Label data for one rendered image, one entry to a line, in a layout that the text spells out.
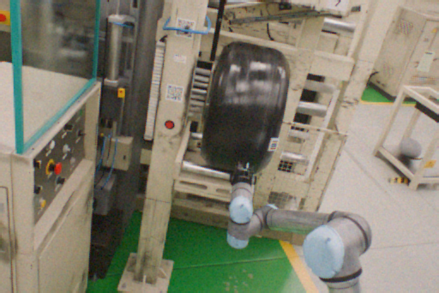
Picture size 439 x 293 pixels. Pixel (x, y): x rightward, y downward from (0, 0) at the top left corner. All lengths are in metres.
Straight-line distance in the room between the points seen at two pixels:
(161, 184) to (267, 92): 0.75
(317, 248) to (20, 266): 0.92
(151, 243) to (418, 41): 4.72
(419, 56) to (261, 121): 4.78
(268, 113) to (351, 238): 0.59
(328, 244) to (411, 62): 5.14
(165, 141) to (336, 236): 0.98
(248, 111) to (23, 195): 0.81
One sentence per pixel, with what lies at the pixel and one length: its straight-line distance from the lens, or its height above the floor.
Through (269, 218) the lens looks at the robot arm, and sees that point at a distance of 1.45.
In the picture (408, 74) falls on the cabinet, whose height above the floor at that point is 0.44.
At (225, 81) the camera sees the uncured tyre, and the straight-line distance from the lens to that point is 1.53.
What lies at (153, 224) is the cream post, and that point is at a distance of 2.14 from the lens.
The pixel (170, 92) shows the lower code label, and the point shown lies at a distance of 1.71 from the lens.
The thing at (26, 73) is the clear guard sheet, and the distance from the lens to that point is 1.11.
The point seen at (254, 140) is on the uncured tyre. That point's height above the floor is 1.19.
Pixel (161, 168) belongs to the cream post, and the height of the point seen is 0.82.
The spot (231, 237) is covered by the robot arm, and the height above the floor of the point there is 0.97.
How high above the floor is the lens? 1.95
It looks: 26 degrees down
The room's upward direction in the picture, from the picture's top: 12 degrees clockwise
